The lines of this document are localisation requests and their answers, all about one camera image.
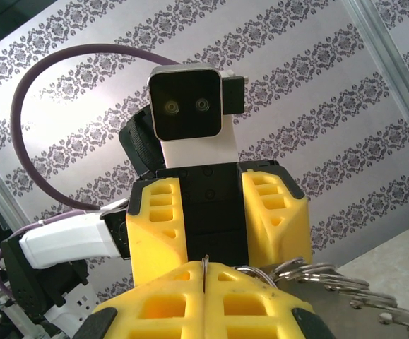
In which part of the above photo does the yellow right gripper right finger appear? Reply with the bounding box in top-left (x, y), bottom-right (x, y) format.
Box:
top-left (204, 261), bottom-right (338, 339)

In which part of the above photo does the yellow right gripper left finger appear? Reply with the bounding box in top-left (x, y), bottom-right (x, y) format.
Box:
top-left (72, 260), bottom-right (206, 339)

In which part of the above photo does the black braided cable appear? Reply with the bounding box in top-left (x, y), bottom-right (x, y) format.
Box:
top-left (126, 109), bottom-right (166, 174)

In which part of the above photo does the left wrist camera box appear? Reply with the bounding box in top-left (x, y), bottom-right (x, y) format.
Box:
top-left (147, 64), bottom-right (251, 169)

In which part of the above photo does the aluminium frame post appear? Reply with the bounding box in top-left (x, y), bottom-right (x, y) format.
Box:
top-left (0, 144), bottom-right (28, 230)
top-left (345, 0), bottom-right (409, 149)

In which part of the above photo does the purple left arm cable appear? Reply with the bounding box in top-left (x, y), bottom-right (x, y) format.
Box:
top-left (0, 42), bottom-right (182, 294)

